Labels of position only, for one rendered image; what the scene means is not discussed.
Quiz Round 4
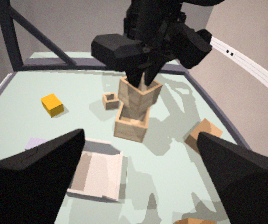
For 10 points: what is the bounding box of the white open box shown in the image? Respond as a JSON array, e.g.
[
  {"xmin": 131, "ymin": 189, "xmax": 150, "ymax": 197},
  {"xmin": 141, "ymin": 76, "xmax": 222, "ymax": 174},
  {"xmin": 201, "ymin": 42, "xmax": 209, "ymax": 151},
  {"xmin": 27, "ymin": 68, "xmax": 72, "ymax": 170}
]
[{"xmin": 66, "ymin": 138, "xmax": 123, "ymax": 203}]

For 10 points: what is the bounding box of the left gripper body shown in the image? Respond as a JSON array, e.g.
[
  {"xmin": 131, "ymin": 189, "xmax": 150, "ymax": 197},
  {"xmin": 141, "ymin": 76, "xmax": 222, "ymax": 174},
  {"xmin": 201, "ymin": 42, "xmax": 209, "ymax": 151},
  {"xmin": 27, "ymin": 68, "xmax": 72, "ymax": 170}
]
[{"xmin": 91, "ymin": 0, "xmax": 185, "ymax": 72}]

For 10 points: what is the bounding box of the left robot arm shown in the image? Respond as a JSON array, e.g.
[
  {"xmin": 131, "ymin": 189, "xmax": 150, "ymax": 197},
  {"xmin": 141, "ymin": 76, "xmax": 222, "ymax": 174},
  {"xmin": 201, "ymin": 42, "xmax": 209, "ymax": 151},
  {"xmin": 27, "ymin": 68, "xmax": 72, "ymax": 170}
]
[{"xmin": 123, "ymin": 0, "xmax": 225, "ymax": 69}]

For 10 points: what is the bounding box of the yellow block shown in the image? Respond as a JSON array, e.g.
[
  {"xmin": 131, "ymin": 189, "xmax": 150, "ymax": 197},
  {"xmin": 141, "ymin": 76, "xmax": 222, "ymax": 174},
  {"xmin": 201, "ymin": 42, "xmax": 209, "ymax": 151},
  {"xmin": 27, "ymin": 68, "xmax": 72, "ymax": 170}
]
[{"xmin": 41, "ymin": 94, "xmax": 64, "ymax": 117}]

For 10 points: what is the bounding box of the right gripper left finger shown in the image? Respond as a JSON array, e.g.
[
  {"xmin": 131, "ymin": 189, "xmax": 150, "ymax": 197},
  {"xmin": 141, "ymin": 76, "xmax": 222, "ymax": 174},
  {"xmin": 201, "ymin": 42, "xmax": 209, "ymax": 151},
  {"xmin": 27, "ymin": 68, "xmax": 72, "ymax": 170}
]
[{"xmin": 0, "ymin": 128, "xmax": 85, "ymax": 224}]

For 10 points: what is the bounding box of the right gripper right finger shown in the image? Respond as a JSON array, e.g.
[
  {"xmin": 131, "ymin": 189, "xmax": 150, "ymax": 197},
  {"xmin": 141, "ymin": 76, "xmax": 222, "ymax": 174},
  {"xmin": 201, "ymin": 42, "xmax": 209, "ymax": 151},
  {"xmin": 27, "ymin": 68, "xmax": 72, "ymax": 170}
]
[{"xmin": 196, "ymin": 132, "xmax": 268, "ymax": 224}]

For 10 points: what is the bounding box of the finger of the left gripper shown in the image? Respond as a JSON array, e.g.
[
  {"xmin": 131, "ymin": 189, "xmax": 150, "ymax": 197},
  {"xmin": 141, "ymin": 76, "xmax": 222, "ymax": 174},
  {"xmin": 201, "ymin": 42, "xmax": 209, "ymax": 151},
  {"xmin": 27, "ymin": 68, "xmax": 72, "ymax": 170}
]
[
  {"xmin": 125, "ymin": 61, "xmax": 153, "ymax": 89},
  {"xmin": 144, "ymin": 51, "xmax": 177, "ymax": 86}
]

